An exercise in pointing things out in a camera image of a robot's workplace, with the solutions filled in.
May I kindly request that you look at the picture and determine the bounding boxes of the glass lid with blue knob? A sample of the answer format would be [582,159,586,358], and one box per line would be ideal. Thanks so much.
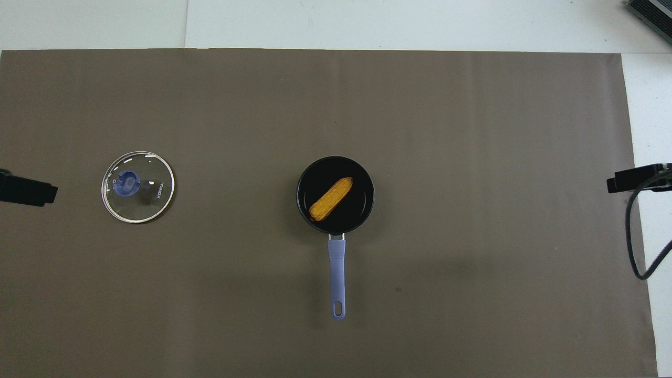
[101,151,176,225]

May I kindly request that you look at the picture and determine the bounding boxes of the yellow corn cob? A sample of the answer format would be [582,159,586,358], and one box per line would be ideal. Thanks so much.
[308,176,354,222]

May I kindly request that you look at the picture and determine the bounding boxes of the dark ribbed device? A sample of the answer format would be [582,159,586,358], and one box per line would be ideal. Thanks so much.
[624,0,672,30]

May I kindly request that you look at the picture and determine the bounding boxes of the brown table mat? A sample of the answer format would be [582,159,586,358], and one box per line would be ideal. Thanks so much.
[0,48,660,378]

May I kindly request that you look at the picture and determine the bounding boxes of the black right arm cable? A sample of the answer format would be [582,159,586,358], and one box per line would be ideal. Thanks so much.
[624,168,672,281]

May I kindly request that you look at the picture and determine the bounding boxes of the dark blue pot with handle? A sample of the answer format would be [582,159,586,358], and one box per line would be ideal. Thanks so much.
[296,155,376,321]

